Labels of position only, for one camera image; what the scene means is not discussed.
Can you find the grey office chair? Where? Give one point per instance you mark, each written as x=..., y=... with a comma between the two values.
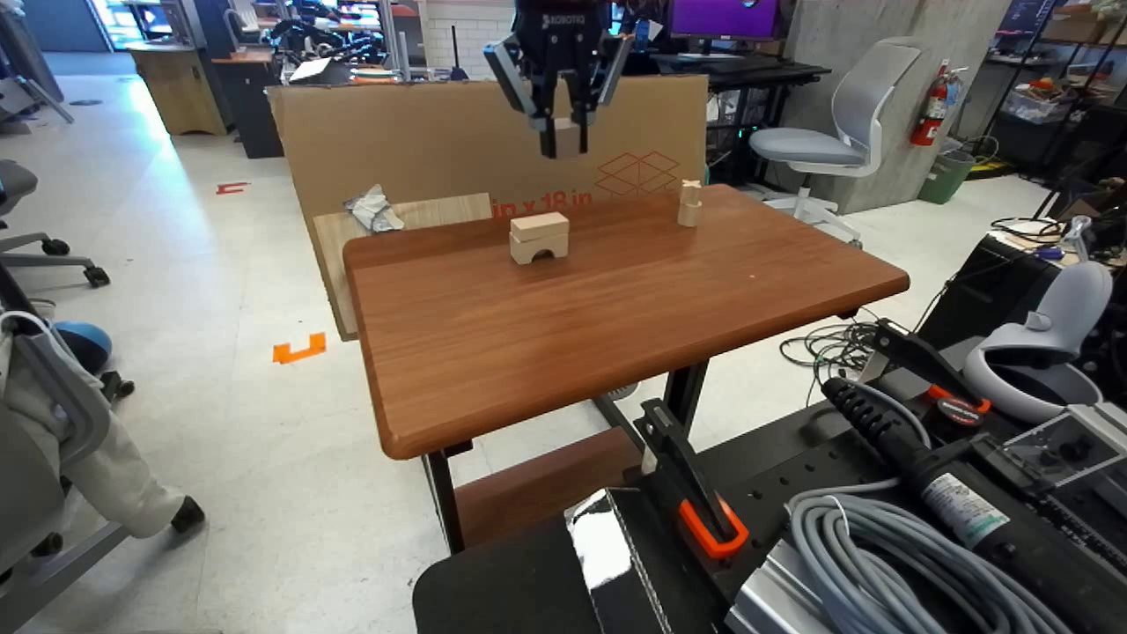
x=854, y=138

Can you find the black orange bar clamp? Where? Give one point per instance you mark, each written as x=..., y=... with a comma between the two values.
x=952, y=394

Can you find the small wooden cube block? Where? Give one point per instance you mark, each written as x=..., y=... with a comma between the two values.
x=568, y=138

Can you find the black orange front clamp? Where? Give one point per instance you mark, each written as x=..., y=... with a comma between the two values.
x=703, y=513

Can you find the wooden arch block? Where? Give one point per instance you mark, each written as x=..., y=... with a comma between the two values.
x=539, y=238

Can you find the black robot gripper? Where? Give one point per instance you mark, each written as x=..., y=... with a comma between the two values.
x=557, y=39

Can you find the red fire extinguisher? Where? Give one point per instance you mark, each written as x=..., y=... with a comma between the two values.
x=933, y=111

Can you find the large cardboard box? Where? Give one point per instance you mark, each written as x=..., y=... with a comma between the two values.
x=423, y=142

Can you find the orange floor tape marker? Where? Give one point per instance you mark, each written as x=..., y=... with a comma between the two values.
x=311, y=345

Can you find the wooden lower table shelf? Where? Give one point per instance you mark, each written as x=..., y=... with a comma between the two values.
x=544, y=487

